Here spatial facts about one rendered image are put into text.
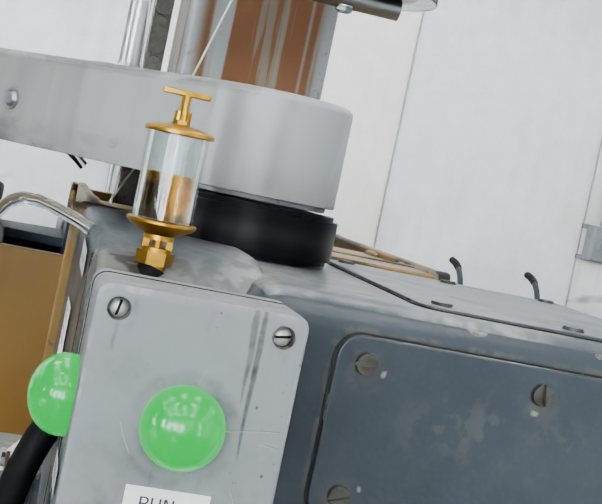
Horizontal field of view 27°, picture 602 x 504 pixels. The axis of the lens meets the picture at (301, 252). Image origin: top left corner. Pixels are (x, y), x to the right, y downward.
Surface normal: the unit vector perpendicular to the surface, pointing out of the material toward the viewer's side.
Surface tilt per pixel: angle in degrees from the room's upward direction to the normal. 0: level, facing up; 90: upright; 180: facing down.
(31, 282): 90
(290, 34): 90
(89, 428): 90
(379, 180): 90
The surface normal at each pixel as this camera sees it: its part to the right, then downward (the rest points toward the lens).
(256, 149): -0.06, 0.04
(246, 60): 0.19, 0.09
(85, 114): -0.63, -0.09
